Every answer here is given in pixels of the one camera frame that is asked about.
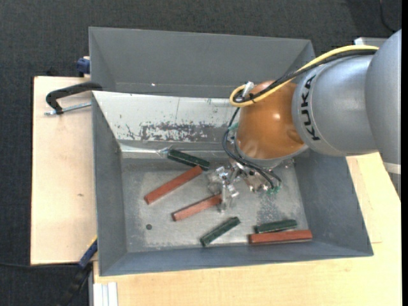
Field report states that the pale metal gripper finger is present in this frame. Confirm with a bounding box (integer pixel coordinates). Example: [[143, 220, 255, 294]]
[[207, 166, 231, 194], [217, 179, 240, 213]]

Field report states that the red-brown flat block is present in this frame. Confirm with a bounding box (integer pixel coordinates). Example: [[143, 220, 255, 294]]
[[143, 165, 204, 206], [171, 194, 223, 222], [248, 229, 314, 245]]

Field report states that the dark green flat block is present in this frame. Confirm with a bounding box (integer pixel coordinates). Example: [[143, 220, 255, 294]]
[[199, 216, 242, 248], [254, 219, 298, 235], [166, 149, 211, 171]]

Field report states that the grey metal bin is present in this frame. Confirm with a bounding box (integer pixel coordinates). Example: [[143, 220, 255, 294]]
[[88, 26, 374, 277]]

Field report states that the pale wood flat board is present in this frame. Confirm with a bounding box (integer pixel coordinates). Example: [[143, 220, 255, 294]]
[[30, 76, 98, 266]]

